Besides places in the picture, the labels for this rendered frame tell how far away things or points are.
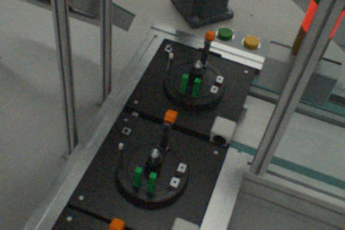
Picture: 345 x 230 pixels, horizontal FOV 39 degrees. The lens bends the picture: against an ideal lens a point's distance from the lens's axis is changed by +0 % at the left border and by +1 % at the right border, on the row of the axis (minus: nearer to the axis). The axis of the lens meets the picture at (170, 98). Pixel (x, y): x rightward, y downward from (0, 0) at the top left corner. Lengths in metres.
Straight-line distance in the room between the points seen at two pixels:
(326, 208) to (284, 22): 0.67
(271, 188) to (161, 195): 0.25
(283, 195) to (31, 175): 0.53
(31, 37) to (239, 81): 0.58
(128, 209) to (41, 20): 0.70
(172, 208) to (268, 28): 0.75
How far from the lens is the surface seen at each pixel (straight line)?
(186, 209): 0.91
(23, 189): 1.06
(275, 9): 1.56
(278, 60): 0.80
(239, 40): 1.25
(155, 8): 1.47
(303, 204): 1.03
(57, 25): 0.81
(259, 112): 1.15
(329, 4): 0.70
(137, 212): 0.90
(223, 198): 0.95
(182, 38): 1.23
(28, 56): 1.31
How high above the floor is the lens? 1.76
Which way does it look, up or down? 49 degrees down
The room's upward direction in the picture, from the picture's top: 9 degrees clockwise
